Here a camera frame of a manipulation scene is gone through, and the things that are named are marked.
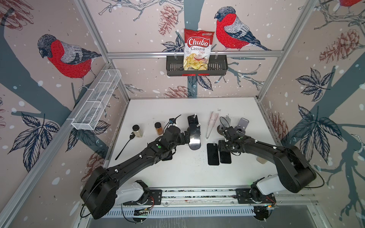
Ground pale spice jar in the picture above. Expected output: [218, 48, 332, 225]
[132, 124, 143, 138]

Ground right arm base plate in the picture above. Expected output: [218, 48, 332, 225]
[235, 189, 276, 204]

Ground black spoon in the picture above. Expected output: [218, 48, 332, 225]
[115, 133, 136, 160]

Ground black wire wall basket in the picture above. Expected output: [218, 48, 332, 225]
[166, 54, 228, 77]

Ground Chuba cassava chips bag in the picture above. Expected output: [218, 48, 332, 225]
[183, 29, 214, 70]

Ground black phone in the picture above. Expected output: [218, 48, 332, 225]
[207, 143, 220, 166]
[162, 154, 173, 161]
[219, 152, 232, 164]

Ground aluminium rail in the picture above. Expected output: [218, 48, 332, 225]
[82, 186, 317, 209]

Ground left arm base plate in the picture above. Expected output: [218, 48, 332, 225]
[123, 190, 162, 206]

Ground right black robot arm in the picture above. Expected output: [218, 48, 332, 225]
[218, 126, 317, 201]

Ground orange spice jar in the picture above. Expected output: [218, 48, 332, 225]
[155, 122, 163, 135]

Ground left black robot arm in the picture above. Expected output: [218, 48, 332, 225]
[80, 126, 190, 219]

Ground white mesh wall basket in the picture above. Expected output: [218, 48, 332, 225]
[71, 69, 121, 131]

